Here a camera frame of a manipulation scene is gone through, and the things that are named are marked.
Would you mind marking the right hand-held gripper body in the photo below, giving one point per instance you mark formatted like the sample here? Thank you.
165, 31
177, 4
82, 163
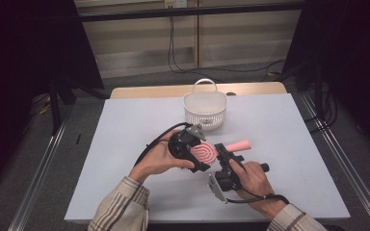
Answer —
226, 179

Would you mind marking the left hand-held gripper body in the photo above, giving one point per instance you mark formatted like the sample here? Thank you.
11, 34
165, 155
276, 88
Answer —
181, 146

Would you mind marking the pink hairbrush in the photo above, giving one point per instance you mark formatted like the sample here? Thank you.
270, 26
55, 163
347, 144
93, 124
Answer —
205, 153

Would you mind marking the white plastic basket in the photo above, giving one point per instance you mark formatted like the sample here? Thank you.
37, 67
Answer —
205, 107

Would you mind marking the person's right hand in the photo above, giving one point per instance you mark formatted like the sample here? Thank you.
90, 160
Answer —
252, 178

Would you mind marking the person's left hand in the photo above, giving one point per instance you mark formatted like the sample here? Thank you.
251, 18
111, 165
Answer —
155, 159

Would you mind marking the small dark round object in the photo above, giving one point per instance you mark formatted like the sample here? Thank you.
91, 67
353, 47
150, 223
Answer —
231, 94

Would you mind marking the white table mat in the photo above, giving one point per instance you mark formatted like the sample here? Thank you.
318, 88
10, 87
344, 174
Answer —
285, 144

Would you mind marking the small black floor item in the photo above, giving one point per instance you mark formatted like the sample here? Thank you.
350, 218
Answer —
78, 138

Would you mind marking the black metal stand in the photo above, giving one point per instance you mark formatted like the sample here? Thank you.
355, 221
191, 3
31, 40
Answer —
318, 86
55, 109

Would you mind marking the black horizontal bar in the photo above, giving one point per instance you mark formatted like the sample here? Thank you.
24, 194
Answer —
189, 12

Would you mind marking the black curtain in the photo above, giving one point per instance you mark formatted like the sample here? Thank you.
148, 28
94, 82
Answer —
19, 80
356, 64

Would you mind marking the metal floor rail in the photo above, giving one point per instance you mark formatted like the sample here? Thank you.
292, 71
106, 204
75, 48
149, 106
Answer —
41, 166
343, 160

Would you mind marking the white wall outlet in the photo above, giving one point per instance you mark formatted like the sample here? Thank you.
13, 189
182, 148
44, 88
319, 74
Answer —
175, 3

